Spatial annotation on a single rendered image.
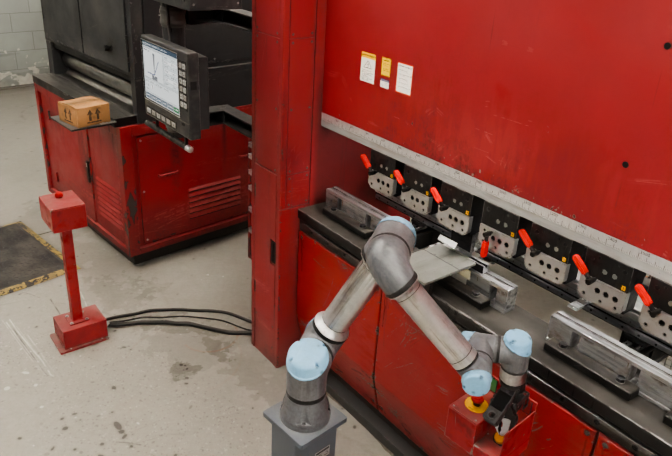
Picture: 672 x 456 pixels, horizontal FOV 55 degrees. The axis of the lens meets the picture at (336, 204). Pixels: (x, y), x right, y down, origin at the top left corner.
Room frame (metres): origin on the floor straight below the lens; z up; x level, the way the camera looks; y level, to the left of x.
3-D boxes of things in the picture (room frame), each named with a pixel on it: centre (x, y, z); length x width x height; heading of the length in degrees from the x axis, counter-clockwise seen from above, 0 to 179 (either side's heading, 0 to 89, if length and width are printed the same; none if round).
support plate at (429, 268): (2.06, -0.36, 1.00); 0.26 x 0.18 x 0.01; 129
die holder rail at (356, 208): (2.58, -0.13, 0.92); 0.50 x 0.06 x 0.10; 39
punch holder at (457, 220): (2.17, -0.46, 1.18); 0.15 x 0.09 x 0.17; 39
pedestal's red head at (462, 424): (1.54, -0.51, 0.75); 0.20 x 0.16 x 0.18; 43
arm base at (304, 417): (1.49, 0.05, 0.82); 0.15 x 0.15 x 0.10
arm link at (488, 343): (1.50, -0.42, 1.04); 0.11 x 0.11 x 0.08; 77
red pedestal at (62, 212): (2.82, 1.32, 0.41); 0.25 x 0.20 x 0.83; 129
